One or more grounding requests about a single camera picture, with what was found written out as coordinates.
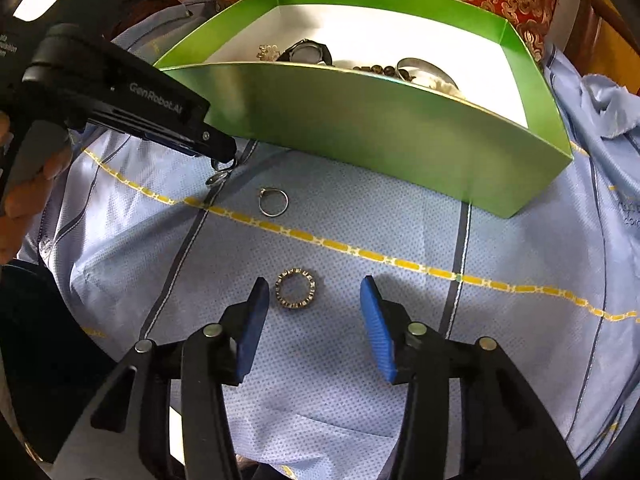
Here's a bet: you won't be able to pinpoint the studded gold ring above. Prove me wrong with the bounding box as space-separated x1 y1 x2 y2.
274 268 318 310

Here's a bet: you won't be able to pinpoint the dark wooden chair frame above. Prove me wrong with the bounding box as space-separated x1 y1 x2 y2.
564 0 640 96

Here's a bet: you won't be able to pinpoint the person's left hand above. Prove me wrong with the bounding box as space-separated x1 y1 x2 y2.
0 141 73 264

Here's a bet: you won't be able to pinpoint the light blue plaid cloth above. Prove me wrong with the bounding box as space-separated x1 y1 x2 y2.
19 0 640 480

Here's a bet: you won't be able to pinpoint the silver metal bangle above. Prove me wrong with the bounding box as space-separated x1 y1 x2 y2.
396 58 458 88

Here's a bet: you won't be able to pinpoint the thin silver ring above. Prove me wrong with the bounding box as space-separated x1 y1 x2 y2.
257 186 291 219

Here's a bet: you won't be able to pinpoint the small gold charm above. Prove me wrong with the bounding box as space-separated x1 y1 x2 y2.
256 44 281 62

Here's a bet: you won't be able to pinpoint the silver interlinked rings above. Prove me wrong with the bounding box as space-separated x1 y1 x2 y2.
205 157 239 188

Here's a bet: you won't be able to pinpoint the green cardboard box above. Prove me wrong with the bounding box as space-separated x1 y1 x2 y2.
157 0 573 218

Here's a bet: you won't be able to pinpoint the black wristwatch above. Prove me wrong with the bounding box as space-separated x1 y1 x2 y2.
277 39 333 66

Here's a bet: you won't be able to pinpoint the brown wooden bead bracelet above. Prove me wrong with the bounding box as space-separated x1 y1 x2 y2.
351 63 417 84

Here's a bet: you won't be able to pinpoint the white chunky wristwatch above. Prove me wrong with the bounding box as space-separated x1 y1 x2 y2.
412 77 463 99

